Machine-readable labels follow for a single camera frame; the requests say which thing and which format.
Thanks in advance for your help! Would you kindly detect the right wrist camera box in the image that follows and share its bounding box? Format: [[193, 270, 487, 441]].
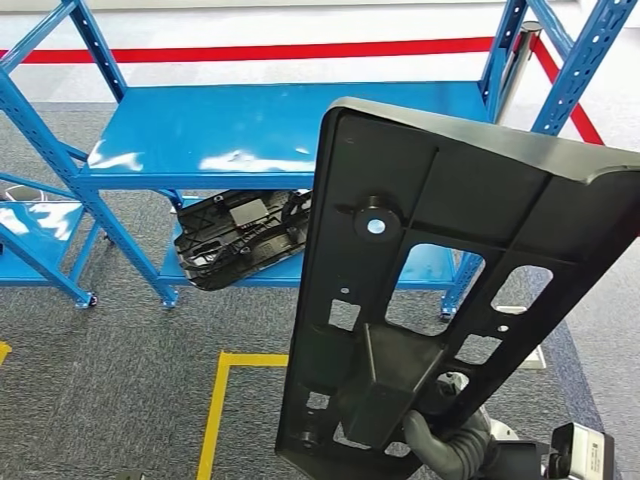
[[546, 421, 617, 480]]

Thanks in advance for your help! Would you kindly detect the white square floor plate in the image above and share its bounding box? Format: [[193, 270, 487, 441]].
[[492, 303, 547, 373]]

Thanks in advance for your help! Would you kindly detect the black ribbed plastic part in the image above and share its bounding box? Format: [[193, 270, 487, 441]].
[[173, 188, 314, 293]]

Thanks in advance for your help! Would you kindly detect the small blue shelf rack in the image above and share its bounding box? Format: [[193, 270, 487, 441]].
[[0, 168, 101, 311]]

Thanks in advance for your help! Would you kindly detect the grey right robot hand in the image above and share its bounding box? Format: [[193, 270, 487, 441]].
[[402, 405, 494, 480]]

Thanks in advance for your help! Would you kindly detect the silver round floor base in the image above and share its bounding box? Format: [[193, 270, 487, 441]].
[[0, 184, 48, 204]]

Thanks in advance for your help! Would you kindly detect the red barrier belt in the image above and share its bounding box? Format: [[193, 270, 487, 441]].
[[528, 35, 605, 146], [0, 36, 495, 66]]

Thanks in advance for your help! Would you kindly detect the black plastic panel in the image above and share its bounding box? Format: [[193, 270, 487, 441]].
[[273, 96, 640, 480]]

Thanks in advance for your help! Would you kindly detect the silver stanchion post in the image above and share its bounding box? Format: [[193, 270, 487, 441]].
[[494, 20, 544, 127]]

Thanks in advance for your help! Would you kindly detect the blue metal shelf rack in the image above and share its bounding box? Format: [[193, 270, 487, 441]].
[[0, 0, 640, 323]]

